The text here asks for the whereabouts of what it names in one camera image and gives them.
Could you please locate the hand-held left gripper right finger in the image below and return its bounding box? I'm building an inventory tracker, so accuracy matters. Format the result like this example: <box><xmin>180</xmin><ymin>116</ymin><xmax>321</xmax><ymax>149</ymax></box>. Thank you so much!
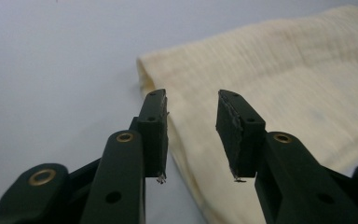
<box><xmin>214</xmin><ymin>89</ymin><xmax>358</xmax><ymax>224</ymax></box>

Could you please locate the cream cloth with outline print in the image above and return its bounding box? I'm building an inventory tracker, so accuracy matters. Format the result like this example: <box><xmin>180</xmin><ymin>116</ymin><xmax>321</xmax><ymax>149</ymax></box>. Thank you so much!
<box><xmin>135</xmin><ymin>4</ymin><xmax>358</xmax><ymax>224</ymax></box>

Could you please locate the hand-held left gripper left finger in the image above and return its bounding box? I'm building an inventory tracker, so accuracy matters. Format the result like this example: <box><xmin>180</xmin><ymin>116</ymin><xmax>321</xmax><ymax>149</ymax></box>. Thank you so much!
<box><xmin>79</xmin><ymin>88</ymin><xmax>170</xmax><ymax>224</ymax></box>

